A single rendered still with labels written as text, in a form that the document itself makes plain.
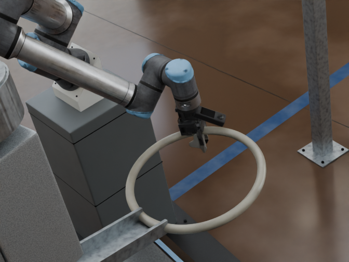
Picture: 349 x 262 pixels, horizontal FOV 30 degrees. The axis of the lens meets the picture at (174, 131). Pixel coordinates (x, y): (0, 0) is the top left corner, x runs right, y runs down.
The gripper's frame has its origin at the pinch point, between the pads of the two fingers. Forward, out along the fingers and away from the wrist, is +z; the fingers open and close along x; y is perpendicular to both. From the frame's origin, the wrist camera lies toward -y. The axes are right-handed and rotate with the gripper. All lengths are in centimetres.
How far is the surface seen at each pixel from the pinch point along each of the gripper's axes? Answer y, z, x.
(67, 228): 17, -43, 76
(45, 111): 78, 1, -31
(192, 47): 61, 100, -220
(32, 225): 21, -52, 82
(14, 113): 17, -80, 74
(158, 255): 10, 1, 50
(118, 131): 48, 15, -30
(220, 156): 24, 93, -93
